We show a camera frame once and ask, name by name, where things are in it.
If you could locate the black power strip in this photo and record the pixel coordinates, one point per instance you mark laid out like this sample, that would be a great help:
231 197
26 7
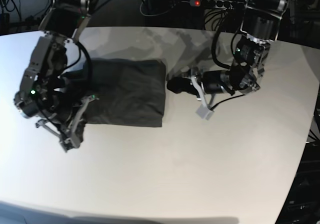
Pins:
215 4

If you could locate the black OpenArm base box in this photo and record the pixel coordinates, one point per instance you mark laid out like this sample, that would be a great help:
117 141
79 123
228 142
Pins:
302 205

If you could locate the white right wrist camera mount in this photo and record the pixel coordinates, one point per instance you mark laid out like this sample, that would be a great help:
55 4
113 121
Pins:
73 137

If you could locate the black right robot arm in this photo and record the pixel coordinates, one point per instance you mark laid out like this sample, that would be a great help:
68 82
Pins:
39 92

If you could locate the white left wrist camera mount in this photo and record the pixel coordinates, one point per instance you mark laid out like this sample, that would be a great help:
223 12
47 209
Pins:
204 111

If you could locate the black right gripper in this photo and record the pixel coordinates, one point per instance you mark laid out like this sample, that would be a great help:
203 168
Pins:
62 116

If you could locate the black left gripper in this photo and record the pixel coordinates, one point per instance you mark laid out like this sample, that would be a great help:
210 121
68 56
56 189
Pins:
212 82

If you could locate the grey T-shirt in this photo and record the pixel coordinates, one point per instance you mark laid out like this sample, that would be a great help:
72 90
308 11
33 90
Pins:
129 93

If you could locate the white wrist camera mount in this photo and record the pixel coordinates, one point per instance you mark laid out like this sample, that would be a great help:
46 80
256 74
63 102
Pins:
204 111
73 137

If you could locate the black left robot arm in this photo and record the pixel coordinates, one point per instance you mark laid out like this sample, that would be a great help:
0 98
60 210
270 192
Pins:
258 24

